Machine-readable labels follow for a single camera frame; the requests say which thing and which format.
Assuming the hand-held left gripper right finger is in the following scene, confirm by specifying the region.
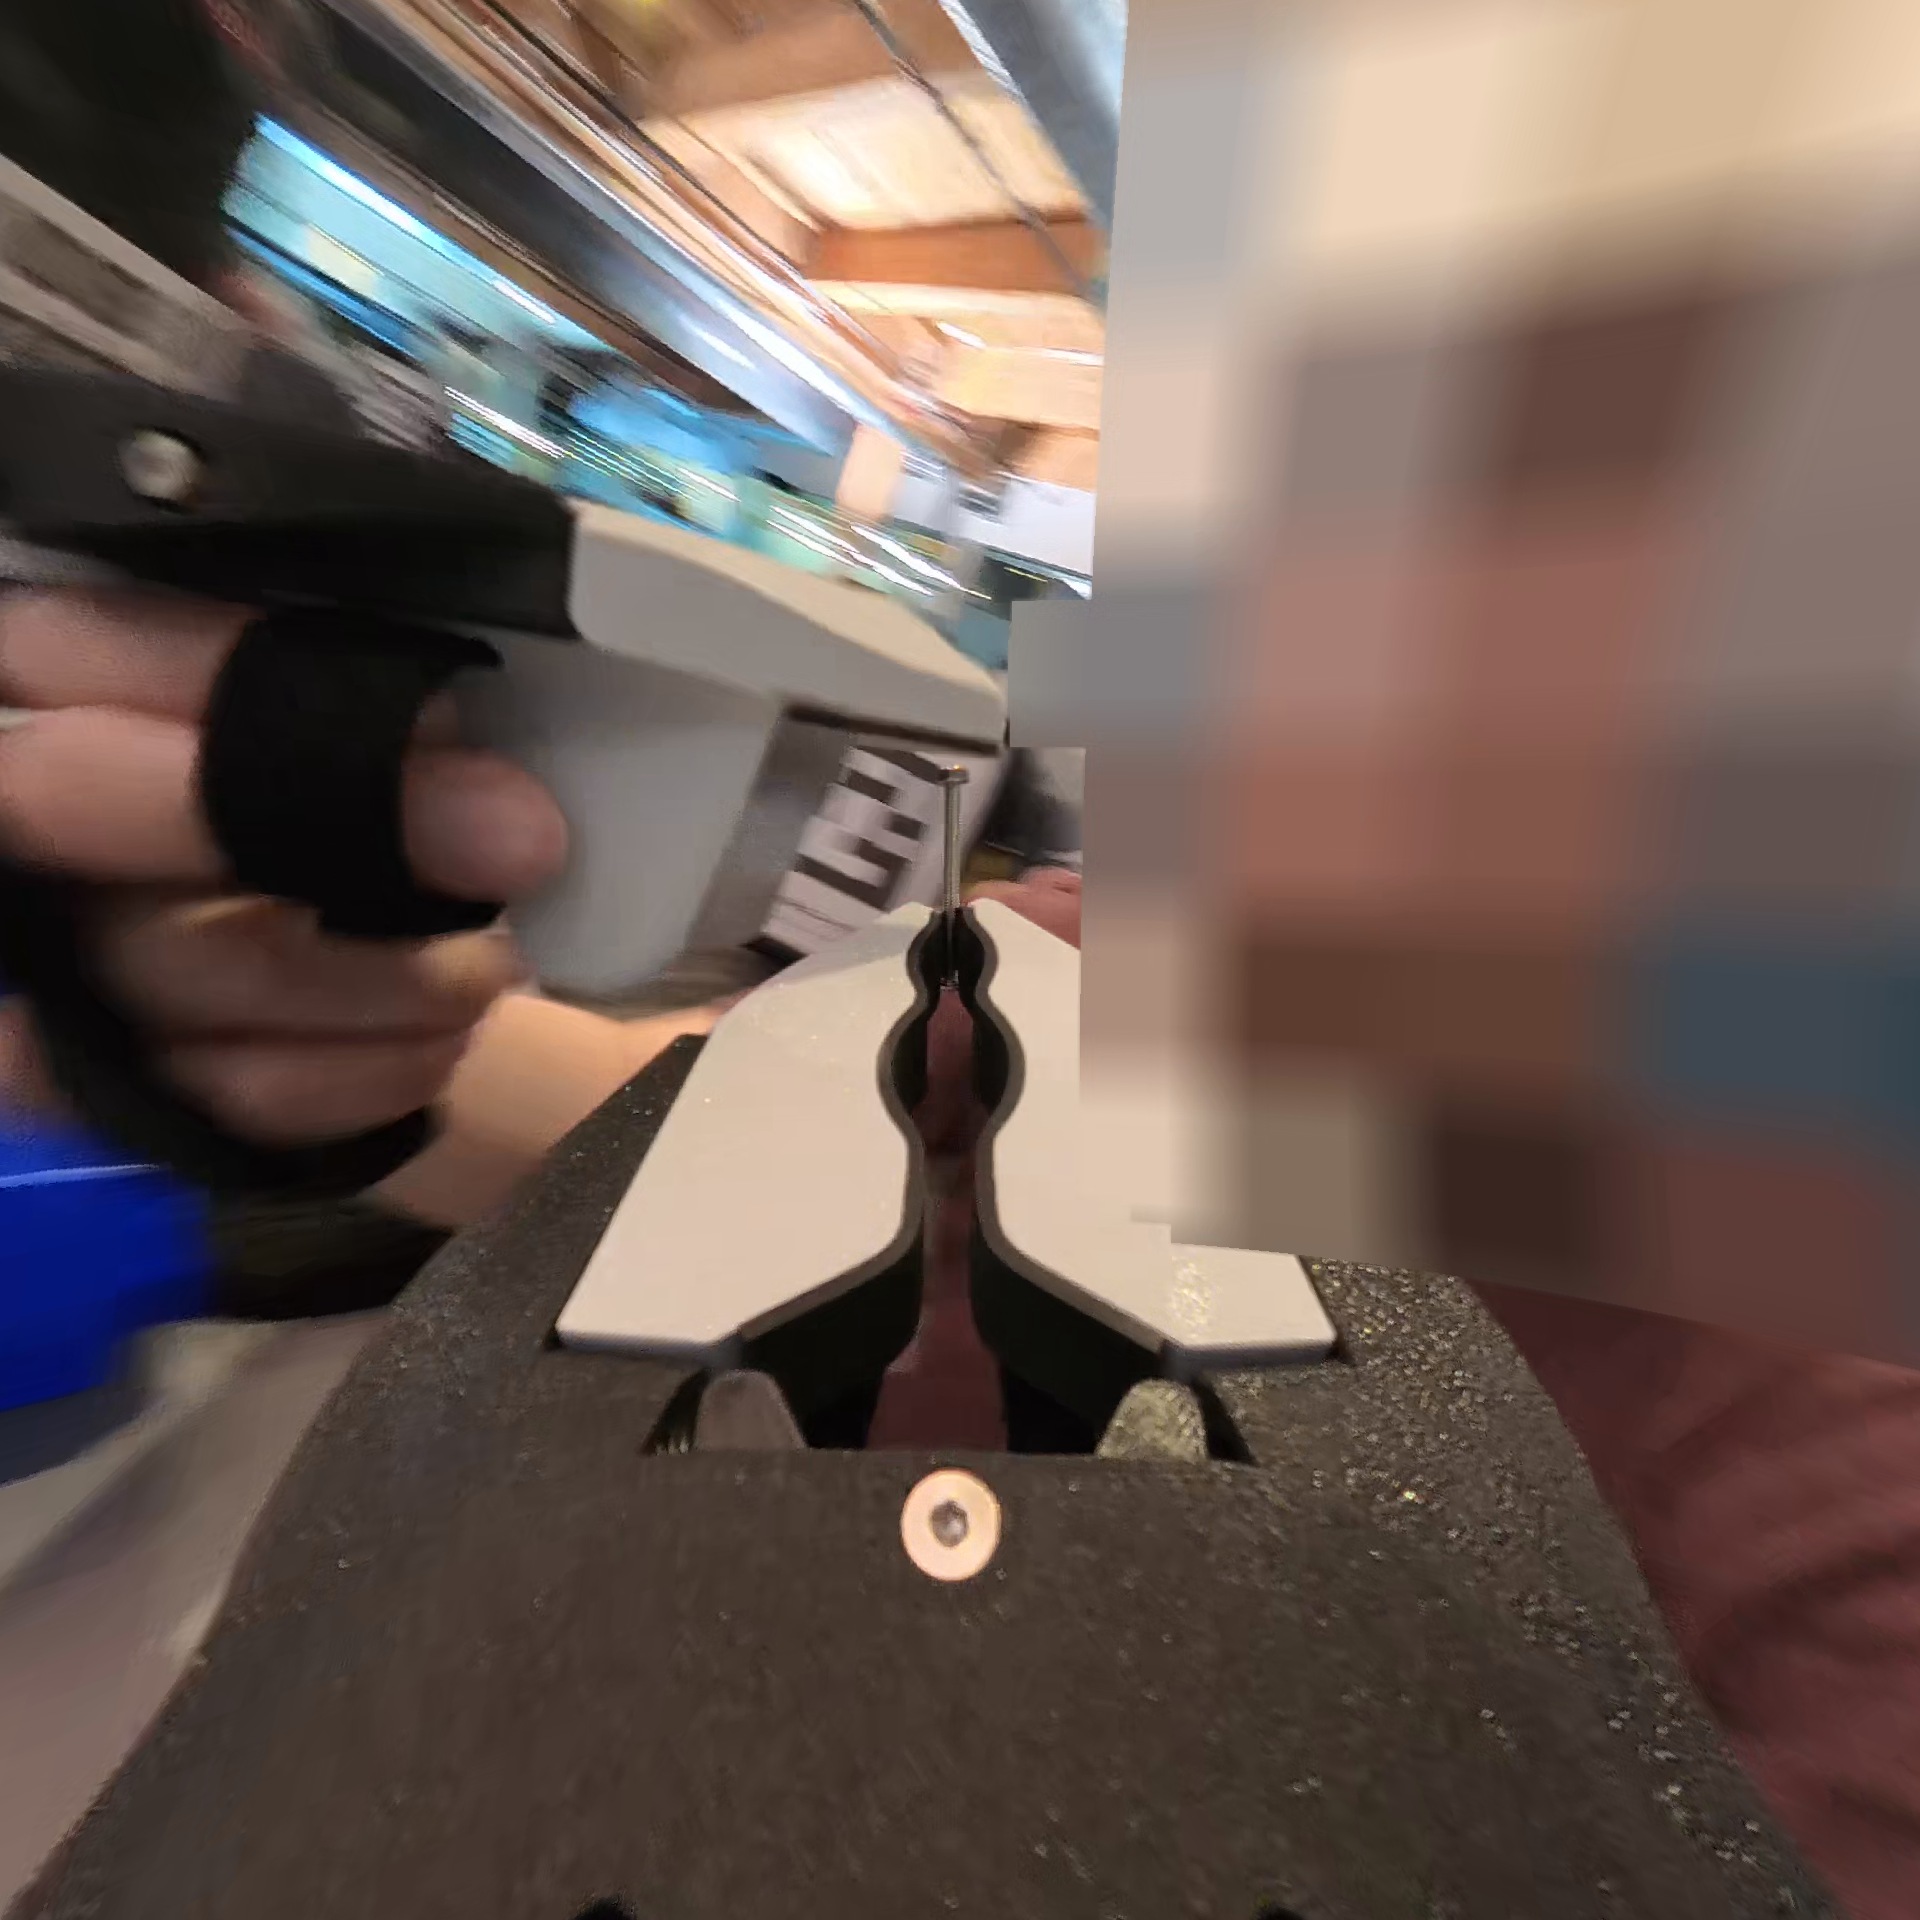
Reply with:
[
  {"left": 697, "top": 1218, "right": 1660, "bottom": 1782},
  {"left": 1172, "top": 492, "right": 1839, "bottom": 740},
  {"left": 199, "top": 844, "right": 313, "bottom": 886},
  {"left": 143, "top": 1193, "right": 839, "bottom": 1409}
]
[{"left": 960, "top": 898, "right": 1336, "bottom": 1451}]

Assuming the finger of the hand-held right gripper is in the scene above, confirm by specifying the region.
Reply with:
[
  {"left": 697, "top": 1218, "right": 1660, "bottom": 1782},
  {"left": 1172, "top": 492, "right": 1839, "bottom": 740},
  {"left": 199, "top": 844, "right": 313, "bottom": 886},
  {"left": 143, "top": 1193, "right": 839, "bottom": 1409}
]
[{"left": 567, "top": 501, "right": 1006, "bottom": 754}]

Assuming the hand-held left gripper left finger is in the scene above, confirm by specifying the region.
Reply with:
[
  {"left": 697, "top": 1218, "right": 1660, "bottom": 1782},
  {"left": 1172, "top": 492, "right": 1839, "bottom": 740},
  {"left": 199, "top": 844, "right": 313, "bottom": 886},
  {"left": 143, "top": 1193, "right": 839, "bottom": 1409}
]
[{"left": 554, "top": 898, "right": 946, "bottom": 1451}]

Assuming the person's right hand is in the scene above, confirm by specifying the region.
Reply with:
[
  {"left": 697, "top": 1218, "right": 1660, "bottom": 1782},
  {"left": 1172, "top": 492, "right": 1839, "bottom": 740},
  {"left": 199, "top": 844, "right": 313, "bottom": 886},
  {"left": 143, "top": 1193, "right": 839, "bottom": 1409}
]
[{"left": 0, "top": 591, "right": 573, "bottom": 1184}]

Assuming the framed marker sign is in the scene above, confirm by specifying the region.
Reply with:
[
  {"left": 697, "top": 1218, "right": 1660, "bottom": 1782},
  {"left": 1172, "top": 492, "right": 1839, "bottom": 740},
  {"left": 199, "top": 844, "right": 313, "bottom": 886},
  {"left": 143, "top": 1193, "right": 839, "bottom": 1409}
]
[{"left": 755, "top": 740, "right": 995, "bottom": 962}]

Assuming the person in maroon shirt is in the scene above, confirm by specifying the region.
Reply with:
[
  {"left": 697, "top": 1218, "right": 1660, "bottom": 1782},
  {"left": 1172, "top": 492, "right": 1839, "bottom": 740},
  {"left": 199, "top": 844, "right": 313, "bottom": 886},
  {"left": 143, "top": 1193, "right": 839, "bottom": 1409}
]
[{"left": 869, "top": 867, "right": 1920, "bottom": 1920}]

